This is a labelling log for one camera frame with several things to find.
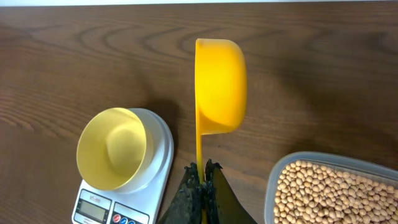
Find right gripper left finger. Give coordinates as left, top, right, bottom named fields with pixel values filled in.
left=157, top=162, right=203, bottom=224

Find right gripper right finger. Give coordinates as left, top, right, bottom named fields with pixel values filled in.
left=204, top=159, right=257, bottom=224

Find yellow bowl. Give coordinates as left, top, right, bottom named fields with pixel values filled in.
left=76, top=108, right=154, bottom=190

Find yellow measuring scoop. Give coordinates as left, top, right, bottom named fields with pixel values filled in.
left=195, top=39, right=247, bottom=183

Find white digital kitchen scale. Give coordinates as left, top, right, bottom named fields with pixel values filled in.
left=72, top=108, right=174, bottom=224

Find clear plastic container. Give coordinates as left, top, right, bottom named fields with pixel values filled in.
left=264, top=151, right=398, bottom=224

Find soybeans in container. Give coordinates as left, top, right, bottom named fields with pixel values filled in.
left=269, top=160, right=397, bottom=224

